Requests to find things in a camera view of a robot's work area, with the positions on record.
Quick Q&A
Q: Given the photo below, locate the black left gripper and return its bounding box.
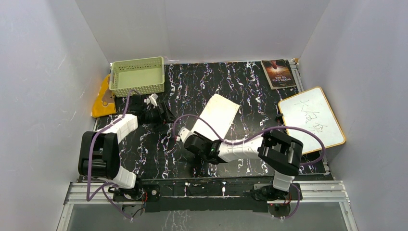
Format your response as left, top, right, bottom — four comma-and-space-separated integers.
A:
142, 103, 179, 132

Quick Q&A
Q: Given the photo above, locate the white towel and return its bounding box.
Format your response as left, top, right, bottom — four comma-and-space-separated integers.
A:
191, 94, 240, 141

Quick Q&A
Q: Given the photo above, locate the orange patterned towel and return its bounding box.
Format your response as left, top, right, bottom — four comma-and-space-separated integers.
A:
91, 74, 116, 118

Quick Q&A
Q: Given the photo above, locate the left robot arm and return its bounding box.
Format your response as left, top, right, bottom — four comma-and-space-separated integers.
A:
78, 94, 176, 200

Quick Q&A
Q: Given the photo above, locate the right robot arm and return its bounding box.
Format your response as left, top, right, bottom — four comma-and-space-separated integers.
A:
178, 128, 303, 199

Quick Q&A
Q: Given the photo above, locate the light green plastic basket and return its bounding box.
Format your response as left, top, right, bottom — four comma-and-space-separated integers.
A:
109, 56, 165, 97

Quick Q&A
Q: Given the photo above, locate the dark book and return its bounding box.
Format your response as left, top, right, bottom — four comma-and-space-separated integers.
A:
261, 59, 296, 90

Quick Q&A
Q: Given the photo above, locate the wood framed whiteboard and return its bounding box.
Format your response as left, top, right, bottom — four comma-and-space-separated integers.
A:
278, 86, 346, 148

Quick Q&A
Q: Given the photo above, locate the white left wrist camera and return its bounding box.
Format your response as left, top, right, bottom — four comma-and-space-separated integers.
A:
144, 93, 158, 107

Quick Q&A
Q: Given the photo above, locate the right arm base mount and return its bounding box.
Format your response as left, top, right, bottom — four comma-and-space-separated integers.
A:
250, 183, 303, 204

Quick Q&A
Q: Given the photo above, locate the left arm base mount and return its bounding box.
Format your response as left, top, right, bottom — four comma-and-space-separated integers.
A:
108, 184, 160, 202

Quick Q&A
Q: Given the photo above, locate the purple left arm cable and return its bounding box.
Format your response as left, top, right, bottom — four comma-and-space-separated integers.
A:
86, 90, 141, 220

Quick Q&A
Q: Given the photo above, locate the aluminium rail frame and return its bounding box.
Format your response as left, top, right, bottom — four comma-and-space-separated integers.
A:
57, 176, 357, 231

